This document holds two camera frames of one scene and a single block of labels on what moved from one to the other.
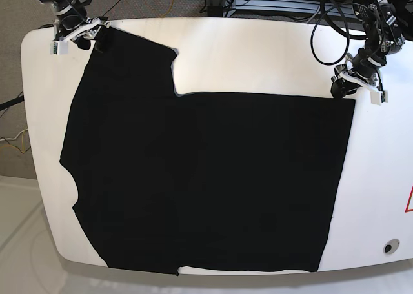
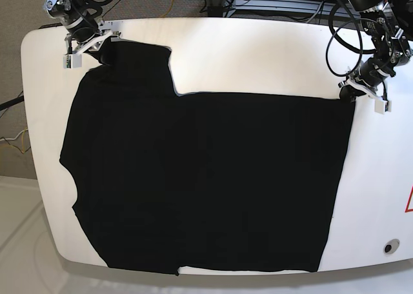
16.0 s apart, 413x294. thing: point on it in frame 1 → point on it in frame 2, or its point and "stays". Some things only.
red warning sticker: x=409 y=205 stays
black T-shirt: x=212 y=180 stays
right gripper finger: x=102 y=39 → x=107 y=53
